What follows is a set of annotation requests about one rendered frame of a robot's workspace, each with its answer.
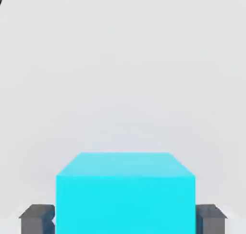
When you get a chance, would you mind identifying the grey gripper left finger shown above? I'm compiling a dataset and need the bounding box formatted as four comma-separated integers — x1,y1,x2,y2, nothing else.
0,204,57,234

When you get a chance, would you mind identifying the small cyan cube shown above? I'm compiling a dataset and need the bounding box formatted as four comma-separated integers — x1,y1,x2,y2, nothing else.
56,152,197,234

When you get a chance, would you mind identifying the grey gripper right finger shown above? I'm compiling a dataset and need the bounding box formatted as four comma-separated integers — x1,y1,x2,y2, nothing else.
195,204,246,234

